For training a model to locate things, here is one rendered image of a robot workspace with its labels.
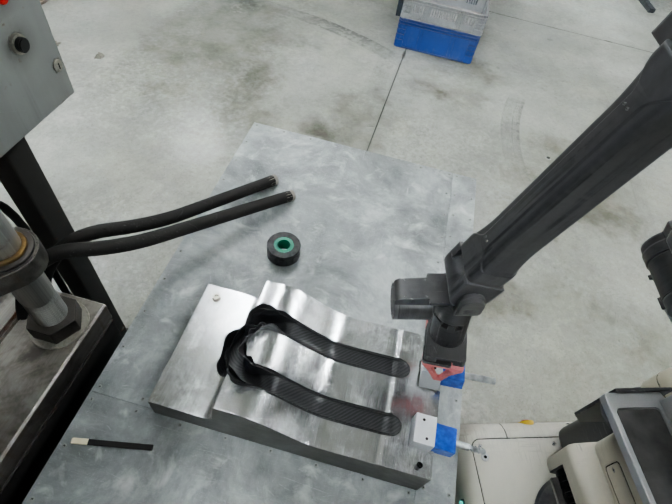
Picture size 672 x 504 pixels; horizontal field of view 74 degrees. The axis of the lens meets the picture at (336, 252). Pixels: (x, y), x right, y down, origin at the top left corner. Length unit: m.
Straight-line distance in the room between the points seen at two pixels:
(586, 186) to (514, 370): 1.61
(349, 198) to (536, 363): 1.22
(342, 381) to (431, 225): 0.55
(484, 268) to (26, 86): 0.85
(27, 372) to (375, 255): 0.77
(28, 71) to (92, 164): 1.64
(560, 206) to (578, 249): 2.14
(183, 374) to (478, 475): 0.97
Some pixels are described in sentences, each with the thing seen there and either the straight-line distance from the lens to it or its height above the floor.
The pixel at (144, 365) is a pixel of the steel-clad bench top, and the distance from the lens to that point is 0.98.
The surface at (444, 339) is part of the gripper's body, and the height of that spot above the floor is 1.05.
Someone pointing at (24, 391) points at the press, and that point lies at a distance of 1.05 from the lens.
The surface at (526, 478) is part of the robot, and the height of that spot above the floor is 0.28.
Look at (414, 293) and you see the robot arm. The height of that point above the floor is 1.14.
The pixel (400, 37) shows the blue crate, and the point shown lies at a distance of 3.74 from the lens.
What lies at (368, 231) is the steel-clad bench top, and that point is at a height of 0.80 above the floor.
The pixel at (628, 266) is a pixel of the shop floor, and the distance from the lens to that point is 2.75.
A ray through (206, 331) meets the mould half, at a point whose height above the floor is 0.86.
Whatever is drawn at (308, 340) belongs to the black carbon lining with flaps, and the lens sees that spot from 0.86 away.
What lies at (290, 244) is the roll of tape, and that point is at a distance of 1.07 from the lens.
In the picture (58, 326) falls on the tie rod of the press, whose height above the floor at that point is 0.83.
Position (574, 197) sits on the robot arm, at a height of 1.38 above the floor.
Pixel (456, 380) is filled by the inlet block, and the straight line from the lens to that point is 0.85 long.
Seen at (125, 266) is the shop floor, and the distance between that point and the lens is 2.15.
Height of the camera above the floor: 1.67
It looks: 52 degrees down
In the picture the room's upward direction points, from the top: 11 degrees clockwise
